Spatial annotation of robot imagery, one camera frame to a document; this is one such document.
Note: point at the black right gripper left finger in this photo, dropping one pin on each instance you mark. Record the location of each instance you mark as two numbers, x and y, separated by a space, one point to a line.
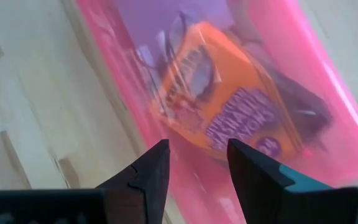
135 193

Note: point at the blue sticky note pad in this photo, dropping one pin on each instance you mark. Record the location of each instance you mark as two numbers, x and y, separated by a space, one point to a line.
148 18

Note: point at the yellow crayon box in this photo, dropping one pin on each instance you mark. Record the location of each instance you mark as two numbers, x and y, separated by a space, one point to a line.
228 93

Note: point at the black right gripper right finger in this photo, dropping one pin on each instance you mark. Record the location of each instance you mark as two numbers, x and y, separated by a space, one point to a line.
266 193

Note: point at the transparent pink pencil case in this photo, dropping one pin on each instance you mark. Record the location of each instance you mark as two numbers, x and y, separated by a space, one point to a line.
291 46

